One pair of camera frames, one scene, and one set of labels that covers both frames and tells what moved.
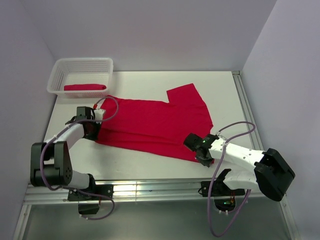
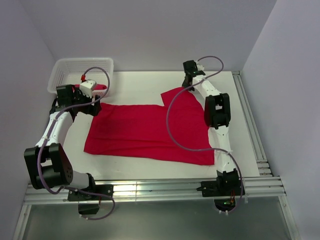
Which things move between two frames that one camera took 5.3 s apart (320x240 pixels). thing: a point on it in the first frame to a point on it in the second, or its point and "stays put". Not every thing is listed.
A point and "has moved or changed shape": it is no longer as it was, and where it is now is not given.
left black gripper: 93,137 to 91,109
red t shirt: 159,126 has moved or changed shape
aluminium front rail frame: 140,191 stays put
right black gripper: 204,162 to 184,84
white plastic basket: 81,71 stays put
